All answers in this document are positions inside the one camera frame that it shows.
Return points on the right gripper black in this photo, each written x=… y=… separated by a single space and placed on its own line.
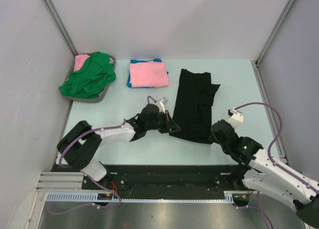
x=212 y=138

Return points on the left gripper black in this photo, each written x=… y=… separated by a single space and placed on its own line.
x=169 y=125

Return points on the black polo shirt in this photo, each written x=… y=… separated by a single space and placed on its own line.
x=193 y=107

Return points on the grey laundry tray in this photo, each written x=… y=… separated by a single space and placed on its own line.
x=100 y=97

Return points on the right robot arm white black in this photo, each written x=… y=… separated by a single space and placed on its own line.
x=269 y=175

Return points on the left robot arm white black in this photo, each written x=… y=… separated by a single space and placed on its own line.
x=80 y=144

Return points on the folded pink t shirt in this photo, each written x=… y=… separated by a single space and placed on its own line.
x=149 y=74

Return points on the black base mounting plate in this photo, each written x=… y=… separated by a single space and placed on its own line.
x=174 y=182

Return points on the folded blue t shirt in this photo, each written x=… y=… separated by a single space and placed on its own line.
x=128 y=80

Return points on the green t shirt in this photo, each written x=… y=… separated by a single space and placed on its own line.
x=91 y=79

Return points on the pink t shirt in tray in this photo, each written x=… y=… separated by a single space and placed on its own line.
x=79 y=61

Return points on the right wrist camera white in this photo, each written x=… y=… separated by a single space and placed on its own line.
x=235 y=118

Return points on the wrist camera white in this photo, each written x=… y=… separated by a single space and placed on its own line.
x=159 y=103
x=235 y=118

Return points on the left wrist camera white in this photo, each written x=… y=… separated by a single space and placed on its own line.
x=159 y=103

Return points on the right aluminium frame post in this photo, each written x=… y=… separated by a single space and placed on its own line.
x=275 y=31

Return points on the aluminium frame post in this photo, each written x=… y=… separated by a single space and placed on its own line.
x=275 y=31
x=60 y=25

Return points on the left aluminium frame post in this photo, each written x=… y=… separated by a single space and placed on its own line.
x=60 y=25

